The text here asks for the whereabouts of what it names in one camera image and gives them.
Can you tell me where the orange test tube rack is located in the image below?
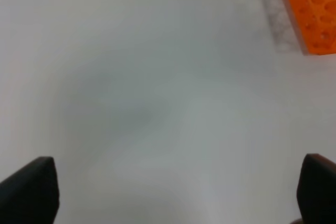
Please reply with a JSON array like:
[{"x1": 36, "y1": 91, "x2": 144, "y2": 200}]
[{"x1": 283, "y1": 0, "x2": 335, "y2": 55}]

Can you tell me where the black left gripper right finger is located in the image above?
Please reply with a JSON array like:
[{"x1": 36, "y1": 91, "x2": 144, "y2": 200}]
[{"x1": 297, "y1": 154, "x2": 335, "y2": 223}]

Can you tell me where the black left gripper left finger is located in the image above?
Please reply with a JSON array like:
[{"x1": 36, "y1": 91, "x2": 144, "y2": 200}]
[{"x1": 1, "y1": 156, "x2": 60, "y2": 223}]

